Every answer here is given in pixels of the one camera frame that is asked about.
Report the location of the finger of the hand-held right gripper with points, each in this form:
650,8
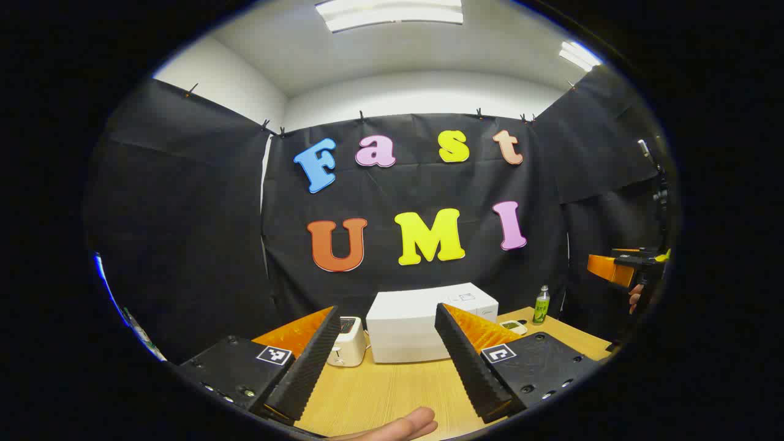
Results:
606,269

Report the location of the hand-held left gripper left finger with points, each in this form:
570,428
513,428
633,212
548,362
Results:
309,367

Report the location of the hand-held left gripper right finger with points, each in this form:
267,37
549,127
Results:
468,361

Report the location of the white microwave oven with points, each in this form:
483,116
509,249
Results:
404,324

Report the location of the white toaster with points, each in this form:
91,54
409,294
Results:
350,343

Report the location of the divided snack tray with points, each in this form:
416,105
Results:
514,327

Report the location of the green drink bottle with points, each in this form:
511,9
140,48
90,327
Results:
541,306

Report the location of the black tripod stand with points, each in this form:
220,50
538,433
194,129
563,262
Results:
643,147

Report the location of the ceiling light panel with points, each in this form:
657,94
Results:
389,13
579,55

